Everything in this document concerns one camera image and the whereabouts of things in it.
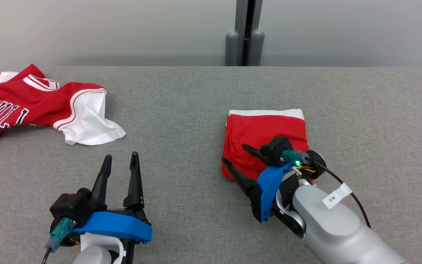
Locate white cable label tag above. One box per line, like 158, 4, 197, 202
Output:
322, 183, 353, 209

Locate red shorts with white stripe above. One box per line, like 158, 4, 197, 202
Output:
221, 109, 313, 184

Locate red jersey with white sleeves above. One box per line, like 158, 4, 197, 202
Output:
0, 64, 126, 157

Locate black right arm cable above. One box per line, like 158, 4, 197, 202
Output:
308, 158, 372, 228

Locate teal cable connector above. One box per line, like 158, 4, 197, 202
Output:
282, 150, 310, 165
45, 217, 74, 253

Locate grey partition frame post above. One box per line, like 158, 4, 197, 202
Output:
234, 0, 263, 66

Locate teal right cable connector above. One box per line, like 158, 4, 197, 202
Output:
282, 150, 310, 165

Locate teal left cable connector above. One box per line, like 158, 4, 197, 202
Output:
45, 217, 74, 253

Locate grey cylindrical post bumper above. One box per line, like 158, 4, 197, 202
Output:
226, 31, 239, 66
249, 30, 265, 66

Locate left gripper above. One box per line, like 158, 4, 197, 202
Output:
50, 151, 151, 264

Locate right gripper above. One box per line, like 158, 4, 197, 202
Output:
221, 143, 327, 239

